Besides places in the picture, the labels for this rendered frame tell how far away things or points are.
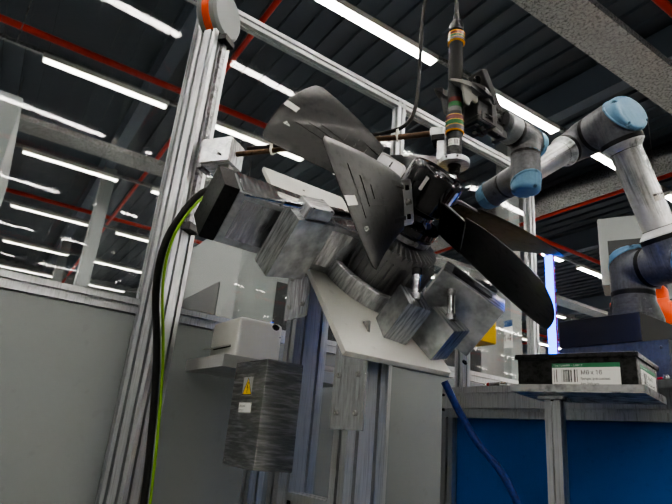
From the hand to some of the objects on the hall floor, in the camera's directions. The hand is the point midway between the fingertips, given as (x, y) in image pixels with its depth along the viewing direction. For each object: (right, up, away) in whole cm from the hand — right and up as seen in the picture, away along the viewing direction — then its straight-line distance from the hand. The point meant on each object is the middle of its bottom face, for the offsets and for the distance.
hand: (446, 84), depth 128 cm
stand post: (-41, -146, -29) cm, 154 cm away
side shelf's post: (-52, -151, -11) cm, 160 cm away
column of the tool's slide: (-78, -144, -24) cm, 166 cm away
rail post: (-1, -159, -4) cm, 159 cm away
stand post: (-28, -141, -47) cm, 151 cm away
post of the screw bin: (+10, -144, -48) cm, 152 cm away
